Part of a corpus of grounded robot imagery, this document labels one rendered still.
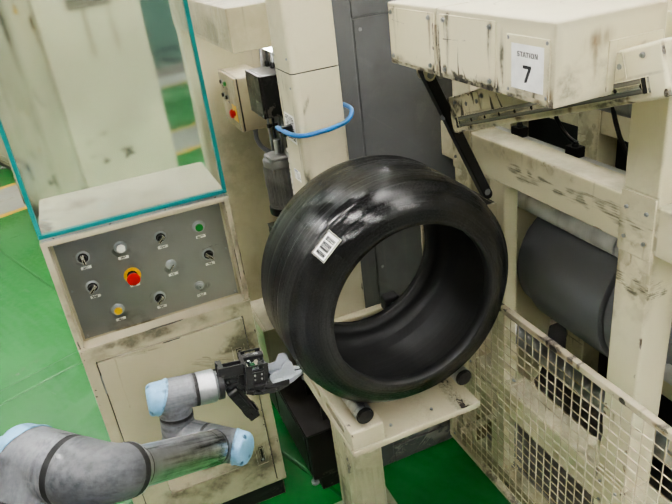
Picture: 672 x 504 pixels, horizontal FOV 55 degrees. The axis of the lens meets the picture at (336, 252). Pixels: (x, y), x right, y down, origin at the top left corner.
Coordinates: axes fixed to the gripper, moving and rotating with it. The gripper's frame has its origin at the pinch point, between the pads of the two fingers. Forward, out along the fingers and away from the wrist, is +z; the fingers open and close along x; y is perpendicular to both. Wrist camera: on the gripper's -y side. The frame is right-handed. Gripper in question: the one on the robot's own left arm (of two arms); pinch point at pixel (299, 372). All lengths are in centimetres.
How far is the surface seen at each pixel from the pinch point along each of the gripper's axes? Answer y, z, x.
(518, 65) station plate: 73, 35, -25
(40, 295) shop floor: -111, -77, 302
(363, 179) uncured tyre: 46.7, 15.5, -1.1
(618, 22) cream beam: 80, 47, -34
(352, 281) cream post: 6.5, 26.2, 27.9
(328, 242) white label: 37.3, 3.6, -10.1
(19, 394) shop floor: -113, -87, 193
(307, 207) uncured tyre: 40.3, 4.2, 3.6
